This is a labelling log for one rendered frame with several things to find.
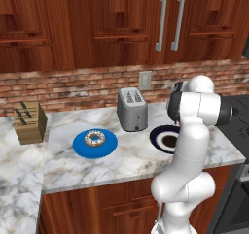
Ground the silver two-slot toaster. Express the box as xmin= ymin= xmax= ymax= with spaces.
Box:
xmin=116 ymin=86 xmax=150 ymax=133

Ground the white sprinkled donut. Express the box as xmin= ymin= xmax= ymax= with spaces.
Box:
xmin=84 ymin=130 xmax=107 ymax=148

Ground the blue round plate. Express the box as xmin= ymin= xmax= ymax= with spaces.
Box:
xmin=72 ymin=128 xmax=119 ymax=160

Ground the wooden upper cupboard door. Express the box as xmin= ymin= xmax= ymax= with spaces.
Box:
xmin=0 ymin=0 xmax=76 ymax=74
xmin=73 ymin=0 xmax=170 ymax=71
xmin=167 ymin=0 xmax=249 ymax=65

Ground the wooden knife block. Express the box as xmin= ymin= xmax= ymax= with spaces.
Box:
xmin=13 ymin=101 xmax=49 ymax=146

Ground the wooden lower cupboard front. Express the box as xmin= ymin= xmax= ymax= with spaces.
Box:
xmin=38 ymin=178 xmax=167 ymax=234
xmin=189 ymin=165 xmax=235 ymax=234

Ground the black hob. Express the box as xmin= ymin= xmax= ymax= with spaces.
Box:
xmin=220 ymin=94 xmax=249 ymax=163

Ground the dark range hood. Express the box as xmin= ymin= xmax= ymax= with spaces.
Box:
xmin=241 ymin=33 xmax=249 ymax=60

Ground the dark grey oven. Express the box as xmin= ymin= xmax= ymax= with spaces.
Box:
xmin=205 ymin=162 xmax=249 ymax=234

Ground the grey wall outlet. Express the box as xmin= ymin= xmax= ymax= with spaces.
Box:
xmin=138 ymin=70 xmax=153 ymax=91

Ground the dark plate with white ring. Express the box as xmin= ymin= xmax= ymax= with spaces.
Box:
xmin=149 ymin=124 xmax=181 ymax=155

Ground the silver cupboard handle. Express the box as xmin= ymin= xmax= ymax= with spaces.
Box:
xmin=170 ymin=0 xmax=187 ymax=52
xmin=155 ymin=0 xmax=168 ymax=53

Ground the wooden cupboard handle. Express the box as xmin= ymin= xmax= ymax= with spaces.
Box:
xmin=111 ymin=204 xmax=160 ymax=217

